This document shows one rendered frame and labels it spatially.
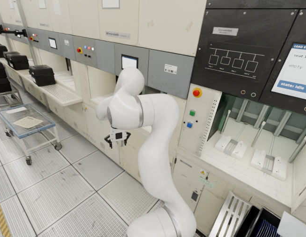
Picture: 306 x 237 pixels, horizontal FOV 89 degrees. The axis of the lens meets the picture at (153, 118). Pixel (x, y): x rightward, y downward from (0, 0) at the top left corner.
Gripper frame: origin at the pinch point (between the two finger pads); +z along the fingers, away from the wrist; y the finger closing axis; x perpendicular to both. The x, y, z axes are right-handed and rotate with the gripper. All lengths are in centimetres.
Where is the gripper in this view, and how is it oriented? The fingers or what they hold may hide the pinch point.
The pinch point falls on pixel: (118, 145)
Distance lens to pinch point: 106.4
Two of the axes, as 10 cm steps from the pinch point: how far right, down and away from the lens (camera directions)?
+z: -0.8, 8.7, 4.9
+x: -4.3, -4.8, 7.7
